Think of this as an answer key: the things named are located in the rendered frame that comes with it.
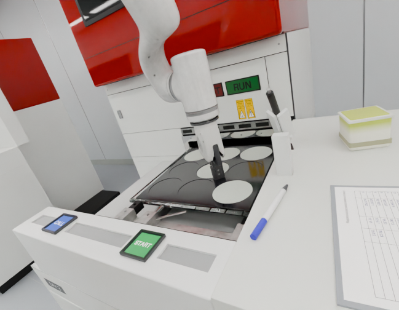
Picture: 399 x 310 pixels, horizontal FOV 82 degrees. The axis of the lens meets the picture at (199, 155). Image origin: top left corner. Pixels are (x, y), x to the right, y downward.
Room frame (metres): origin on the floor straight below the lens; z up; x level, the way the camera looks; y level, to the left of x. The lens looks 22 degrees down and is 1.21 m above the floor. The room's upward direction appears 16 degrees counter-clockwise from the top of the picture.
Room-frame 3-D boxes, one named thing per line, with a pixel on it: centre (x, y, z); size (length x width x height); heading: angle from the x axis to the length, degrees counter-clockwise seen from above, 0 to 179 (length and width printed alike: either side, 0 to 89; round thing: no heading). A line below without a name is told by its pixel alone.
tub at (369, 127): (0.43, -0.34, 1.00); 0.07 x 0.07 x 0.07; 70
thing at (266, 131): (0.83, -0.13, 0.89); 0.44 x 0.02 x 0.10; 55
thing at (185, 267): (0.38, 0.23, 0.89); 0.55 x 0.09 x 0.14; 55
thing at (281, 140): (0.41, -0.17, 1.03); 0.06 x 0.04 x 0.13; 145
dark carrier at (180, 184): (0.64, -0.03, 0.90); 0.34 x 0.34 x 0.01; 55
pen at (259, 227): (0.30, -0.09, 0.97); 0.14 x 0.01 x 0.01; 136
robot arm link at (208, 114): (0.58, -0.04, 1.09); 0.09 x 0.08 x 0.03; 8
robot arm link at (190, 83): (0.58, -0.03, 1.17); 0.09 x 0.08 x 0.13; 46
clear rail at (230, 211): (0.49, 0.08, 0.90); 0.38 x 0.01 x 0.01; 55
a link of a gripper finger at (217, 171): (0.56, -0.04, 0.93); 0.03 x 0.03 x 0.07; 8
